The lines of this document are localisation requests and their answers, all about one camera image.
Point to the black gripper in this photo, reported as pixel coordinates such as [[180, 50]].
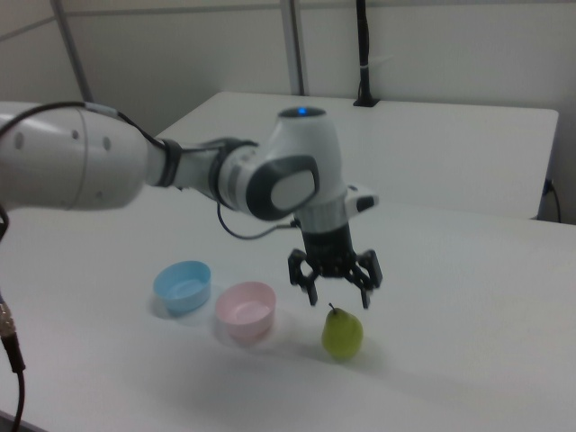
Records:
[[327, 249]]

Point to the green pear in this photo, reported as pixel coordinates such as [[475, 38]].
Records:
[[342, 335]]

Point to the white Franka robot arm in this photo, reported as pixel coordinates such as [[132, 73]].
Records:
[[90, 157]]

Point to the pink plastic bowl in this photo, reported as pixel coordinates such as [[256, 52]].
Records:
[[245, 315]]

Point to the blue plastic bowl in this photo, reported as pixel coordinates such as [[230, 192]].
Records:
[[184, 297]]

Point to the white side table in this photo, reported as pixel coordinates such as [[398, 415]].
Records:
[[450, 153]]

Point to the white zip tie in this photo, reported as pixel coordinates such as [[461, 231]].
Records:
[[378, 61]]

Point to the black clamped pole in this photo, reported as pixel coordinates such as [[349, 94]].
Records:
[[365, 49]]

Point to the grey metal frame post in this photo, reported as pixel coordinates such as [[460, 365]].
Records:
[[74, 54], [294, 49]]

